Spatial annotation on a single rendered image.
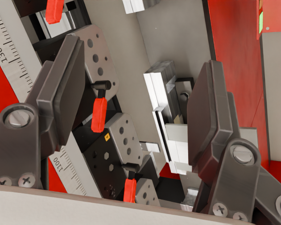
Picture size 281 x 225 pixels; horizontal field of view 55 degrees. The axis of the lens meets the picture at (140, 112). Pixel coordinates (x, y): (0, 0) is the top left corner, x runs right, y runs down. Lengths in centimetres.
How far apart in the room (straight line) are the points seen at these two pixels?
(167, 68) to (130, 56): 124
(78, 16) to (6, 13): 50
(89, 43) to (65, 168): 24
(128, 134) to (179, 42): 35
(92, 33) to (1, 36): 18
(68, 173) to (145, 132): 188
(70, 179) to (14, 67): 21
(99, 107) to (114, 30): 158
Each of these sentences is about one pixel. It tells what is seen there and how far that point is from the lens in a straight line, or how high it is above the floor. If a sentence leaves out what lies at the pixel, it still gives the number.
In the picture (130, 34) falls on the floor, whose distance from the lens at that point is 199.
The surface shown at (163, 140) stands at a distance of 88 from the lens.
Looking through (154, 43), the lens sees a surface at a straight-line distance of 88.
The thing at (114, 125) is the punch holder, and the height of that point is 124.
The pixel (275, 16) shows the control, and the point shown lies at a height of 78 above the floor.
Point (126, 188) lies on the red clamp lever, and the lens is 61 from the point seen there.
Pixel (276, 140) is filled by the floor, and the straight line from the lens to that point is 201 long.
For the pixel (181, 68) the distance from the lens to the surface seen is 87.
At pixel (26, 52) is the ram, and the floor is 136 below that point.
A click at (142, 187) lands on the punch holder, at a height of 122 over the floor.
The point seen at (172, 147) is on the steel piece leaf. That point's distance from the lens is 88.
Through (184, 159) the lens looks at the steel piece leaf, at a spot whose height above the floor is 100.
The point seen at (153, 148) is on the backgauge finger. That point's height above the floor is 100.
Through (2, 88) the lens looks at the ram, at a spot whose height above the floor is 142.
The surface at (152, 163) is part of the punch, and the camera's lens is 80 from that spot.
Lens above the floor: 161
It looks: 46 degrees down
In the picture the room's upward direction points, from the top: 137 degrees counter-clockwise
